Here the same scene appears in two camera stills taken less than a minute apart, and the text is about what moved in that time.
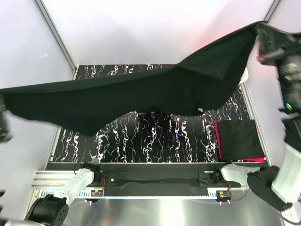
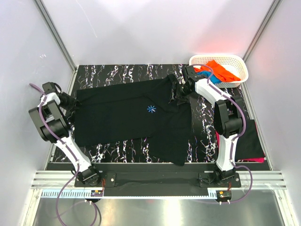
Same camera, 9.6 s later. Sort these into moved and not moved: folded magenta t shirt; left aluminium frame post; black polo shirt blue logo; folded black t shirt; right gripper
Moved: black polo shirt blue logo; right gripper
Not moved: folded black t shirt; folded magenta t shirt; left aluminium frame post
